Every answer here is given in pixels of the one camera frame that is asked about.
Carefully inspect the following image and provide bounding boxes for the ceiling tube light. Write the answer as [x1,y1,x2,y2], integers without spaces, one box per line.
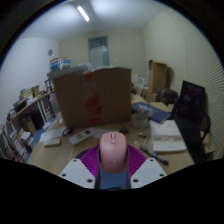
[76,4,91,23]

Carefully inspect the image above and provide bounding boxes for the dark bag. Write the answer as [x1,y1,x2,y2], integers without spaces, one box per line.
[155,87,180,106]

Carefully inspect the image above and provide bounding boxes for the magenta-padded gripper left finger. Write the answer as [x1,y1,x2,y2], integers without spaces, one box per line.
[58,144,101,190]

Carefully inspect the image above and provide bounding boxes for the large brown cardboard box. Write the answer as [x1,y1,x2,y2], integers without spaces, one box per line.
[53,66,134,129]

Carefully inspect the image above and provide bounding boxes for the clear plastic cup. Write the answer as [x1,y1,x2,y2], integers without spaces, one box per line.
[130,111,150,131]

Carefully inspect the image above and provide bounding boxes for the white remote control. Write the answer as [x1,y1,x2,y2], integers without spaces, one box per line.
[68,128,93,146]

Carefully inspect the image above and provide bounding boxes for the blue book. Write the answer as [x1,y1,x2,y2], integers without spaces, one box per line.
[131,101,173,125]

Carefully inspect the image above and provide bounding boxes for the door window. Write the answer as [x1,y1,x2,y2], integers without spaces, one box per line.
[87,35,111,68]

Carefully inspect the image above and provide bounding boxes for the blue and white carton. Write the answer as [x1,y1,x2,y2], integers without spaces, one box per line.
[49,57,72,71]

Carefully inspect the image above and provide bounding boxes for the black office chair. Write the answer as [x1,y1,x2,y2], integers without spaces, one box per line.
[172,79,213,165]

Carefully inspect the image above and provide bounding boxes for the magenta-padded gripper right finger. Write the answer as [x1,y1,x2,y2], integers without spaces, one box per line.
[126,144,168,190]

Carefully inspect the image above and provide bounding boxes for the white book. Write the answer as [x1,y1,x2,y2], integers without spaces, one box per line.
[148,119,188,155]

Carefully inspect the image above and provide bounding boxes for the tall open cardboard box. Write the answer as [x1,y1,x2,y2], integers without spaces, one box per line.
[147,59,169,95]

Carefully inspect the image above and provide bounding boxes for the pink computer mouse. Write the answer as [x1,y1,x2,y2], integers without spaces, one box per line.
[99,131,129,175]

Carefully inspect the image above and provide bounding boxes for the cluttered shelf unit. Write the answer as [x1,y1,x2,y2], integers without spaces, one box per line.
[0,84,56,164]

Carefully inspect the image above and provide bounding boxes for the small white flat device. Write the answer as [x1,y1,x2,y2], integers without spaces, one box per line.
[43,137,62,148]

